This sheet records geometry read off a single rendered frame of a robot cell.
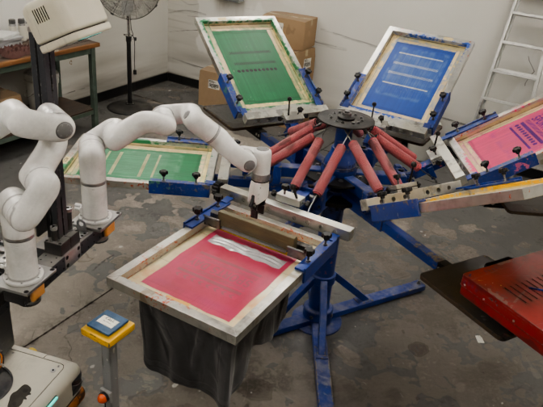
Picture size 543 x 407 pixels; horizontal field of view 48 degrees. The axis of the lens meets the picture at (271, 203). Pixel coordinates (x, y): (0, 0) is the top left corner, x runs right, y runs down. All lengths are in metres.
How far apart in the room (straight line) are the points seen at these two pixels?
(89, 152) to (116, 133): 0.12
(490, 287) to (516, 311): 0.14
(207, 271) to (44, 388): 0.97
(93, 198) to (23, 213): 0.51
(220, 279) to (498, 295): 1.04
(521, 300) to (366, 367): 1.42
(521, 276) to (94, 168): 1.65
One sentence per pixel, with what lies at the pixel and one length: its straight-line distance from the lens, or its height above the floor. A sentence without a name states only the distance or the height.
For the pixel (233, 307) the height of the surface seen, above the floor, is 0.95.
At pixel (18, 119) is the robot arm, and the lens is 1.85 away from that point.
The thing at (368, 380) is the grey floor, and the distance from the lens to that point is 3.52.
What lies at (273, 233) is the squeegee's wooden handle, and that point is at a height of 1.05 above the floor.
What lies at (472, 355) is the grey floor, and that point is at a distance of 3.89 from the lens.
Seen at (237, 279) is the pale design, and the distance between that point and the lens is 2.45.
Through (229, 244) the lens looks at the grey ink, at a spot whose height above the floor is 0.96.
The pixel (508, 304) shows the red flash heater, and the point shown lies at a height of 1.10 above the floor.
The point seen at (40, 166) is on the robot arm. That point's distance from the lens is 1.97.
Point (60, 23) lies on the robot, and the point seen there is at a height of 1.95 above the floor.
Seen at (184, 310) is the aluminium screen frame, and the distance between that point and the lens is 2.22.
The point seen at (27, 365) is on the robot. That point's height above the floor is 0.28.
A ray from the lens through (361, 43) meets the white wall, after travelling 6.71.
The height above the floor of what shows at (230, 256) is 0.95.
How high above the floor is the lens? 2.34
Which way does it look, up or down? 27 degrees down
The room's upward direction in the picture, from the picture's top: 5 degrees clockwise
